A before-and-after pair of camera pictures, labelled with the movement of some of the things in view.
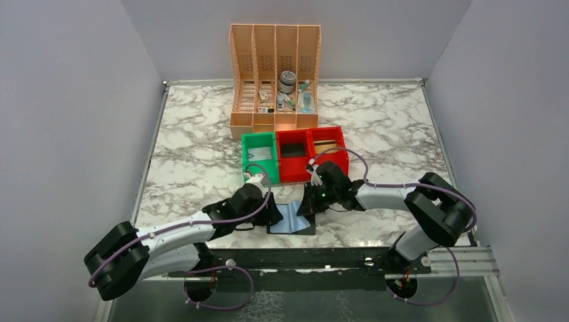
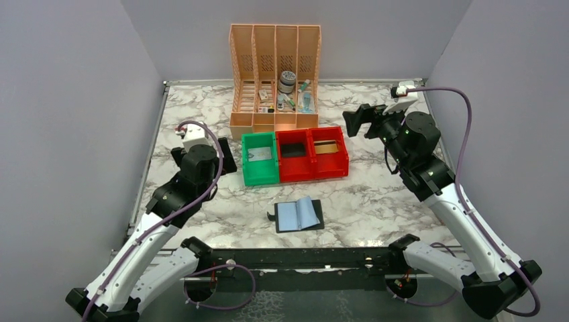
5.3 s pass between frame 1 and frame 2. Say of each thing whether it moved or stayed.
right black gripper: moved
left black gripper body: moved
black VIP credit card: stayed
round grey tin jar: stayed
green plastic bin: stayed
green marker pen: stayed
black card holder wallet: moved
